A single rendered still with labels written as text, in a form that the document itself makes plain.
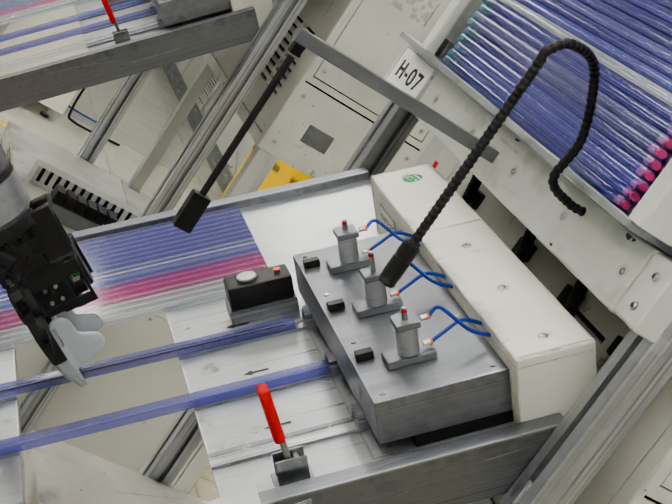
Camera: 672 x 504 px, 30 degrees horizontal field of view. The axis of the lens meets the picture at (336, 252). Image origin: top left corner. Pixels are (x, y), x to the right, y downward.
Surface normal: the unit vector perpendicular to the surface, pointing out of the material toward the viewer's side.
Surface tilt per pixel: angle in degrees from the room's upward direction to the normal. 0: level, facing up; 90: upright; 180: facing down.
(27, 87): 90
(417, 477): 90
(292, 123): 90
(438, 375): 42
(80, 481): 0
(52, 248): 90
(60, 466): 0
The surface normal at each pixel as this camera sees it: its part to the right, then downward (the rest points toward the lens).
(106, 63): 0.25, 0.40
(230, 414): -0.13, -0.89
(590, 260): -0.80, -0.43
